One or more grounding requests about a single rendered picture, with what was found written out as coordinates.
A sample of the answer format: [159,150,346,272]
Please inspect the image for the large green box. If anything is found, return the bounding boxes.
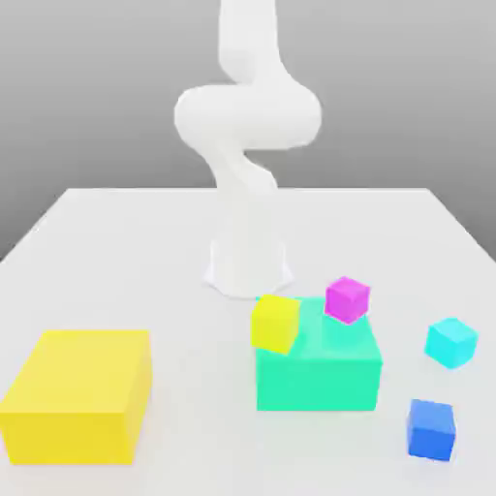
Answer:
[254,295,384,413]

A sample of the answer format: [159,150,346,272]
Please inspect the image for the small blue cube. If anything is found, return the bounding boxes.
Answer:
[406,398,457,463]

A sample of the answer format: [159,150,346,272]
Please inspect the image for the large yellow box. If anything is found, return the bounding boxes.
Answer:
[0,328,152,466]

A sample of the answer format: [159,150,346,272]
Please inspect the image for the small cyan cube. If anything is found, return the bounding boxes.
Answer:
[423,316,480,370]

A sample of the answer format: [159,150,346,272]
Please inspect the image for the small yellow cube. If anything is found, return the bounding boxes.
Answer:
[250,294,302,356]

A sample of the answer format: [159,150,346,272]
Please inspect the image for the small magenta cube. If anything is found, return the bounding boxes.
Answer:
[324,275,372,326]

